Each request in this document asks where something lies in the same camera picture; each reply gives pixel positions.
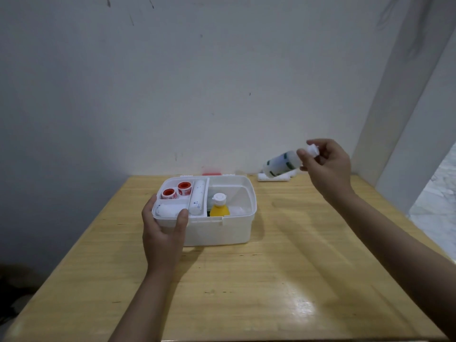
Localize short white bandage roll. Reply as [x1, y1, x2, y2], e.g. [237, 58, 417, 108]
[155, 204, 183, 218]

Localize white plastic storage box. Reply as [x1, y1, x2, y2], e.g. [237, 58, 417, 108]
[152, 174, 257, 247]

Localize yellow bottle with white cap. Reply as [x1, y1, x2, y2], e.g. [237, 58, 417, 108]
[209, 193, 230, 217]

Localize white gauze roll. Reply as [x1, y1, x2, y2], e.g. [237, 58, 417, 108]
[257, 169, 298, 182]

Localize white inner tray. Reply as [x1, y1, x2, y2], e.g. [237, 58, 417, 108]
[152, 177, 210, 220]

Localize person's right forearm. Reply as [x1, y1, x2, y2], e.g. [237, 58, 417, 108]
[329, 189, 456, 340]

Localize long white bandage roll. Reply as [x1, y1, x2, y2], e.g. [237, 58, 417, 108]
[189, 180, 207, 216]

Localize person's right hand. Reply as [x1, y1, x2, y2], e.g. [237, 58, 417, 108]
[297, 139, 354, 204]

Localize person's left hand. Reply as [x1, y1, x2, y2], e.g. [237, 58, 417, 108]
[142, 194, 189, 277]

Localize person's left forearm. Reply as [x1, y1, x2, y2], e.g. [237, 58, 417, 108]
[109, 270, 177, 342]

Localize white bottle with green label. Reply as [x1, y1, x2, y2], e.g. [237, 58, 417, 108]
[262, 144, 320, 178]

